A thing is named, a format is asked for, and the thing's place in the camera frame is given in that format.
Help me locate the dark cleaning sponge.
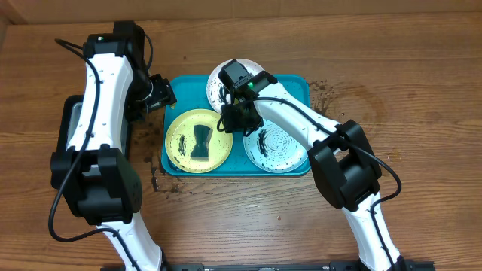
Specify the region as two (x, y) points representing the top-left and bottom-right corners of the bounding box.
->
(191, 125), (212, 160)

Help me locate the black rectangular water tray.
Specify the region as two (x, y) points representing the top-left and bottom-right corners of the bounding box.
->
(50, 93), (133, 191)

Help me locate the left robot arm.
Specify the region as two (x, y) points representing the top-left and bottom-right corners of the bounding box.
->
(50, 21), (176, 270)

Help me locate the light blue speckled plate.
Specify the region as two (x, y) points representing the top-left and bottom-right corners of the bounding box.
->
(243, 120), (310, 176)

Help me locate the pink speckled plate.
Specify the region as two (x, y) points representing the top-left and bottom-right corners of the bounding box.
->
(206, 59), (264, 114)

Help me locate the yellow speckled plate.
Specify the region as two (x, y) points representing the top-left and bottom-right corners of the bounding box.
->
(165, 109), (233, 174)

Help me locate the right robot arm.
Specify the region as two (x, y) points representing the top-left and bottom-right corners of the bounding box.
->
(218, 59), (404, 270)

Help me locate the teal plastic serving tray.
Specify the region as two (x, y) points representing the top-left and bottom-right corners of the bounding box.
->
(160, 75), (310, 178)

